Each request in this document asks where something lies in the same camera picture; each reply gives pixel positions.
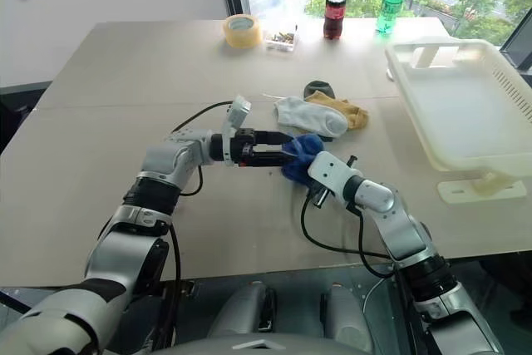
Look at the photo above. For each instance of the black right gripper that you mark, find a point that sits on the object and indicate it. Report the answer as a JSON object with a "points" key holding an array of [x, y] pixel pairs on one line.
{"points": [[353, 161]]}

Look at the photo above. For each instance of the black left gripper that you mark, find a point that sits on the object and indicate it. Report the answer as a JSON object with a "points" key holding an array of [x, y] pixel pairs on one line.
{"points": [[242, 148]]}

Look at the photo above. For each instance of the blue cloth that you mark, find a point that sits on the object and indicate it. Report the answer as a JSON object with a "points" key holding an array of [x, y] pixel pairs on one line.
{"points": [[309, 145]]}

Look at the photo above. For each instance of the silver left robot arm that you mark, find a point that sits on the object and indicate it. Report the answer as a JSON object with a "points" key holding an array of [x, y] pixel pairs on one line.
{"points": [[116, 247]]}

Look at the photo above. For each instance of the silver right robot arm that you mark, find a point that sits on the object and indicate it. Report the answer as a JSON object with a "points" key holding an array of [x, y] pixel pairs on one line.
{"points": [[407, 230]]}

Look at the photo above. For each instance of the small clear parts box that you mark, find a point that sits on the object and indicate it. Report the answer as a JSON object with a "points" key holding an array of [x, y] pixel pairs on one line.
{"points": [[282, 43]]}

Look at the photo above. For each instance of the white plastic basket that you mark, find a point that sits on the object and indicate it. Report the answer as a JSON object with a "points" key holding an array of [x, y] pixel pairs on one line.
{"points": [[453, 114]]}

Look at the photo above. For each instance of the yellow cloth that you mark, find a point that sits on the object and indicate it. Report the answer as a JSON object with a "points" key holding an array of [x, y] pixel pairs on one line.
{"points": [[355, 116]]}

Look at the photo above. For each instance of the white cloth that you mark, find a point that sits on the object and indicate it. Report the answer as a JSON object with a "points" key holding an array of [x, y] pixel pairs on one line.
{"points": [[316, 116]]}

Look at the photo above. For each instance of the dark green cloth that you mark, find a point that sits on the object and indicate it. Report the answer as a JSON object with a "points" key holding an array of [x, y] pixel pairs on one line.
{"points": [[318, 87]]}

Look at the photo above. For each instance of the white basket support stand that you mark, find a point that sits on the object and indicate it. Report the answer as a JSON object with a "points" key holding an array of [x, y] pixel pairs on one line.
{"points": [[457, 190], [390, 75]]}

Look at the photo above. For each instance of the clear packing tape roll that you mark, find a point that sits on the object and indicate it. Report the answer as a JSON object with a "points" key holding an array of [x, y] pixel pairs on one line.
{"points": [[232, 35]]}

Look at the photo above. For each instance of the cola bottle with red cap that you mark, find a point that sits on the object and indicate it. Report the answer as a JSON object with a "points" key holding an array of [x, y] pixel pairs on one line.
{"points": [[334, 18]]}

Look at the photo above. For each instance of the green bottle with yellow cap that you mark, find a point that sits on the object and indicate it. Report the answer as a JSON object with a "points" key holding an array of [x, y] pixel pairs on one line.
{"points": [[388, 10]]}

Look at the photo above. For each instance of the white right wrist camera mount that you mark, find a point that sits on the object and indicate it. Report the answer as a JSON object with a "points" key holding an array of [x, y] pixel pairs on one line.
{"points": [[328, 170]]}

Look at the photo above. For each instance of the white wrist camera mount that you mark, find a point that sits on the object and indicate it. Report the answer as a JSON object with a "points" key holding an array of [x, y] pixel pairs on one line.
{"points": [[328, 170], [239, 111]]}

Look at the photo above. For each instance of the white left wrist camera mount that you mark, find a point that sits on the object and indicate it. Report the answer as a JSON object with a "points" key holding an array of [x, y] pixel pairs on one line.
{"points": [[239, 111]]}

